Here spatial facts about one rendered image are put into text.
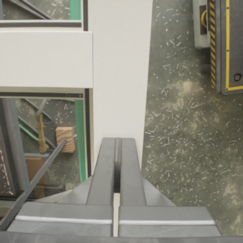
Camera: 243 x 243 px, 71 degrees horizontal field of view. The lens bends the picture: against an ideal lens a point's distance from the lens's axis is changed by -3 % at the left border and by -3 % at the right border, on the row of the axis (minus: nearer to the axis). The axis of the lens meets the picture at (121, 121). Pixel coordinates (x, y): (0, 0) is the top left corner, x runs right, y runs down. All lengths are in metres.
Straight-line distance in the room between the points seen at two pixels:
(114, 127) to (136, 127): 0.02
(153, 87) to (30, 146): 0.90
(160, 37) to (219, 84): 0.44
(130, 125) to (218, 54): 0.74
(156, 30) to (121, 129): 0.99
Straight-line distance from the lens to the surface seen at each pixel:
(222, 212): 1.75
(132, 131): 0.15
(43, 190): 1.05
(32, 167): 1.03
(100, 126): 0.15
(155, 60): 1.10
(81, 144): 0.24
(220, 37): 0.86
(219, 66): 0.86
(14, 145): 0.67
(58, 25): 0.21
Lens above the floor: 1.08
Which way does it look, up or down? 72 degrees down
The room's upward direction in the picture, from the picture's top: 180 degrees clockwise
